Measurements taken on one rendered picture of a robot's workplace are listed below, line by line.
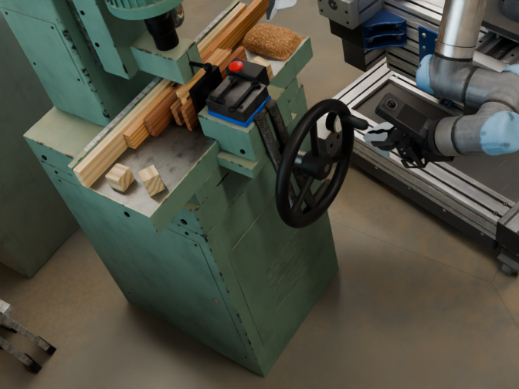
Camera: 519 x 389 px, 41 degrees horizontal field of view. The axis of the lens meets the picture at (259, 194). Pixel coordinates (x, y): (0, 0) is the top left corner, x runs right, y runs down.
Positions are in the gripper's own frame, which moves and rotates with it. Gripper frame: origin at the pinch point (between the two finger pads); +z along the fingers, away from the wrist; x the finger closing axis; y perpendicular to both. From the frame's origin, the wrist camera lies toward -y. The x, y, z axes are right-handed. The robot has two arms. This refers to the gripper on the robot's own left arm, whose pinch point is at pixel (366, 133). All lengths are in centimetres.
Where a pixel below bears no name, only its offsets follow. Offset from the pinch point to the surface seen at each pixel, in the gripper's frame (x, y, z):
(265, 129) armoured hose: -16.0, -17.5, 4.5
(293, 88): 6.2, -10.5, 21.3
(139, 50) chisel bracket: -14, -41, 29
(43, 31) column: -22, -56, 44
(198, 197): -31.1, -13.2, 18.9
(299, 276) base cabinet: -13, 42, 49
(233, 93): -14.3, -26.1, 8.5
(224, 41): 4.2, -28.3, 29.2
